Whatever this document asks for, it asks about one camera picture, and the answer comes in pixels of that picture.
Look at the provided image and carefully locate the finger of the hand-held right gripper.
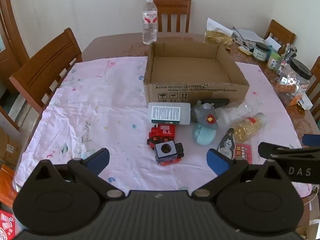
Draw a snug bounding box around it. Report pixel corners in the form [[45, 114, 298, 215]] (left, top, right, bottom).
[[258, 142, 320, 161], [302, 134, 320, 147]]

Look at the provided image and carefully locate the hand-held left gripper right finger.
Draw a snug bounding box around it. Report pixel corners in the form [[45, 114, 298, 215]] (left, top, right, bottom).
[[190, 148, 288, 198]]

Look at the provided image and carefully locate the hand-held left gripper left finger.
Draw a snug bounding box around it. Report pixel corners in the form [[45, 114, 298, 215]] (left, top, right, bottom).
[[32, 148, 126, 200]]

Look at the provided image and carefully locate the correction tape dispenser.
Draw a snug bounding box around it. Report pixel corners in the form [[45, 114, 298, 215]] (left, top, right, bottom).
[[216, 127, 236, 159]]

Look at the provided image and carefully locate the red card packet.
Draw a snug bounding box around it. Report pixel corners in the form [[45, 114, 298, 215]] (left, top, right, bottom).
[[234, 144, 253, 164]]

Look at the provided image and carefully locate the clear bottle of yellow capsules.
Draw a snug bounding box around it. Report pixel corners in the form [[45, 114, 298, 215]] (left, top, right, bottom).
[[221, 107, 267, 142]]

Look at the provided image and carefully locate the grey toy block car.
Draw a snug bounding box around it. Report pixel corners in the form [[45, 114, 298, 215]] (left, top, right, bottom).
[[154, 141, 185, 167]]

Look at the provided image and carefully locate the red toy train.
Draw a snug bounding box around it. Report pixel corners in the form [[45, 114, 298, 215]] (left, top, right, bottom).
[[147, 124, 176, 147]]

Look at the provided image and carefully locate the cardboard box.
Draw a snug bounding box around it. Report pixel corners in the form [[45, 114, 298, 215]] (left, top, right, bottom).
[[144, 42, 250, 105]]

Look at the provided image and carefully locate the small white box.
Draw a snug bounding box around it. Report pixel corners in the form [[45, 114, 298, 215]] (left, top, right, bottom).
[[299, 94, 313, 110]]

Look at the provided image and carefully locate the grey toy figure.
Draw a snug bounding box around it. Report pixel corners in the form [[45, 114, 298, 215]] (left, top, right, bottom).
[[191, 100, 224, 130]]

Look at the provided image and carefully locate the pink floral tablecloth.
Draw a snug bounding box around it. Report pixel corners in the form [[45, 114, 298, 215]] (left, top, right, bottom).
[[14, 56, 313, 198]]

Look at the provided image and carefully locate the wooden chair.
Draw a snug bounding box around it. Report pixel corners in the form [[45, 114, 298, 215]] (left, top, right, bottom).
[[9, 28, 83, 110], [264, 19, 297, 48], [153, 0, 192, 33], [306, 56, 320, 123]]

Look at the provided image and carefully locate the large clear black-lidded jar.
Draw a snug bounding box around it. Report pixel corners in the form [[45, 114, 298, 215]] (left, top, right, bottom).
[[276, 59, 312, 105]]

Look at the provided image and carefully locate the white labelled plastic bottle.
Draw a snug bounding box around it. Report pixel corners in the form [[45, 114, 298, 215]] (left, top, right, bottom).
[[148, 102, 192, 125]]

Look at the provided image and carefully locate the small green jar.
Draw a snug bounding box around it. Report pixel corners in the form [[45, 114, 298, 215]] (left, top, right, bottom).
[[266, 52, 281, 70]]

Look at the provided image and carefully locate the clear pen holder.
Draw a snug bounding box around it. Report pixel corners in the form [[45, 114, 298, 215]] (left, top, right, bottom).
[[276, 44, 298, 74]]

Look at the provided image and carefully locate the dark-lidded glass jar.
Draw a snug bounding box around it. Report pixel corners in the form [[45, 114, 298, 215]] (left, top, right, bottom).
[[252, 42, 272, 62]]

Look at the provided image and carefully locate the yellow and white packet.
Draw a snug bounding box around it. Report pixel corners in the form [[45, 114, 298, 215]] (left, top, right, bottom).
[[237, 45, 253, 55]]

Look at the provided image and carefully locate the red printed box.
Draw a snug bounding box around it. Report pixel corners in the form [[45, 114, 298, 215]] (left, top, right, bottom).
[[0, 210, 16, 240]]

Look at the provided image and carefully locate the stack of papers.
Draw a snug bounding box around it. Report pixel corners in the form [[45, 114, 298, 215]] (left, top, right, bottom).
[[231, 27, 265, 46]]

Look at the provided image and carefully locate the golden snack bag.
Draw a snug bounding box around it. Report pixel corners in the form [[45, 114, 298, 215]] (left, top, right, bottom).
[[204, 18, 234, 50]]

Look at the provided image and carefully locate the clear water bottle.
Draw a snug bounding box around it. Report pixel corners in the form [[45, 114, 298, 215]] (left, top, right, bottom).
[[142, 0, 158, 45]]

